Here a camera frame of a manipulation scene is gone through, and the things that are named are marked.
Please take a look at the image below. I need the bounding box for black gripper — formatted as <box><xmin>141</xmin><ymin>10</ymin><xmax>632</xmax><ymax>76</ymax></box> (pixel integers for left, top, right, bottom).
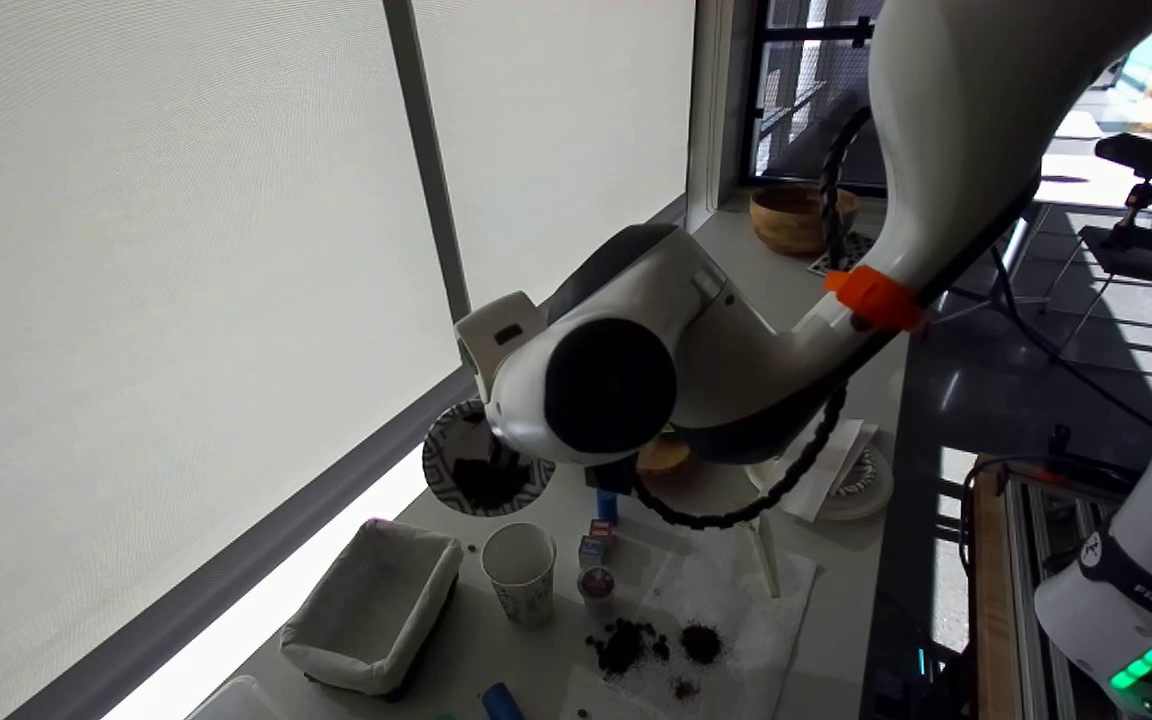
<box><xmin>583</xmin><ymin>457</ymin><xmax>647</xmax><ymax>499</ymax></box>

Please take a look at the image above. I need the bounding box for patterned paper bowl with beans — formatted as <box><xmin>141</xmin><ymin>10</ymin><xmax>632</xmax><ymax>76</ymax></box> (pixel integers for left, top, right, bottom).
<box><xmin>416</xmin><ymin>397</ymin><xmax>561</xmax><ymax>516</ymax></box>

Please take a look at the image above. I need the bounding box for white patterned paper cup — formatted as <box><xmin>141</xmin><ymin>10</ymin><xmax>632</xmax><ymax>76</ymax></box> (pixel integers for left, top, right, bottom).
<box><xmin>481</xmin><ymin>522</ymin><xmax>561</xmax><ymax>633</ymax></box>

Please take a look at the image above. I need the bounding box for tiny clear cup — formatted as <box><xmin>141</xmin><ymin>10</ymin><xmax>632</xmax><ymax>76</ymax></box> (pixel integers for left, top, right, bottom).
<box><xmin>576</xmin><ymin>566</ymin><xmax>615</xmax><ymax>608</ymax></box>

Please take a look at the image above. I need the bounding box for spilled beans pile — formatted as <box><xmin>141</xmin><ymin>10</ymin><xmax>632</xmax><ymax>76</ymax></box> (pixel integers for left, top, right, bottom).
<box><xmin>583</xmin><ymin>614</ymin><xmax>672</xmax><ymax>680</ymax></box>

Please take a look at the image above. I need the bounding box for brown wooden tray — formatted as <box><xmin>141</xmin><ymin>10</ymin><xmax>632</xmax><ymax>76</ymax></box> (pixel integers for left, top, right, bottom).
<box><xmin>632</xmin><ymin>431</ymin><xmax>703</xmax><ymax>485</ymax></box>

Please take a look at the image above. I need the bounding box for dark bean clump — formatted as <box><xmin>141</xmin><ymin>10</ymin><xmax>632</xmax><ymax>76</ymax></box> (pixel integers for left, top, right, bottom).
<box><xmin>676</xmin><ymin>620</ymin><xmax>726</xmax><ymax>669</ymax></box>

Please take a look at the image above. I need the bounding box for white paper towel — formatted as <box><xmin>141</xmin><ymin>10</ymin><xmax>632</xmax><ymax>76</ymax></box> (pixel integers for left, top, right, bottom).
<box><xmin>561</xmin><ymin>511</ymin><xmax>828</xmax><ymax>720</ymax></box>

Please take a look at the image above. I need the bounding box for folded white napkin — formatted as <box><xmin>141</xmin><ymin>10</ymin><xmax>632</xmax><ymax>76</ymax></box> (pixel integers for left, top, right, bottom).
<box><xmin>780</xmin><ymin>417</ymin><xmax>867</xmax><ymax>525</ymax></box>

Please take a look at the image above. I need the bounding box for grey rectangular food tray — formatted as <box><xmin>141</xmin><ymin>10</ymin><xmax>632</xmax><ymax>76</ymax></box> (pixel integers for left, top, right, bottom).
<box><xmin>280</xmin><ymin>516</ymin><xmax>467</xmax><ymax>700</ymax></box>

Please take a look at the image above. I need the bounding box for wooden bowl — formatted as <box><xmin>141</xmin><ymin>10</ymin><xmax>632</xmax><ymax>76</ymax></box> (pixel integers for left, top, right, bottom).
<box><xmin>749</xmin><ymin>175</ymin><xmax>863</xmax><ymax>260</ymax></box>

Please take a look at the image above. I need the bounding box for grey window mullion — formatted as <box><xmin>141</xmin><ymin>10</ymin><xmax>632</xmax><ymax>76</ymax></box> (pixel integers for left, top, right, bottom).
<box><xmin>380</xmin><ymin>0</ymin><xmax>490</xmax><ymax>457</ymax></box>

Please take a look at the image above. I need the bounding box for white roller blind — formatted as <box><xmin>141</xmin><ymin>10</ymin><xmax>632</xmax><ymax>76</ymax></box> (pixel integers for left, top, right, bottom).
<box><xmin>411</xmin><ymin>0</ymin><xmax>701</xmax><ymax>325</ymax></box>
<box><xmin>0</xmin><ymin>0</ymin><xmax>467</xmax><ymax>720</ymax></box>

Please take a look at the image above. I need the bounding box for wooden plank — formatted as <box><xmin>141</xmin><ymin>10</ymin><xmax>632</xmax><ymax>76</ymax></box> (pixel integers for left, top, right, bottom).
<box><xmin>967</xmin><ymin>457</ymin><xmax>1024</xmax><ymax>720</ymax></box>

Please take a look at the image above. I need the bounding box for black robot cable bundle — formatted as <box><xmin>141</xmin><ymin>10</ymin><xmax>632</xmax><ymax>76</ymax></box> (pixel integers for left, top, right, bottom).
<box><xmin>629</xmin><ymin>376</ymin><xmax>851</xmax><ymax>533</ymax></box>

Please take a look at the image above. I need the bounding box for orange cable strap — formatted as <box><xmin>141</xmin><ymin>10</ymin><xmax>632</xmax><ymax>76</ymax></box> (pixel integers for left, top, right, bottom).
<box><xmin>819</xmin><ymin>260</ymin><xmax>930</xmax><ymax>336</ymax></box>

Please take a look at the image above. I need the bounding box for thin black cable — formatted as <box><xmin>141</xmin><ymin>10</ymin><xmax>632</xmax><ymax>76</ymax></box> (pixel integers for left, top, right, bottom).
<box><xmin>992</xmin><ymin>226</ymin><xmax>1152</xmax><ymax>431</ymax></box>

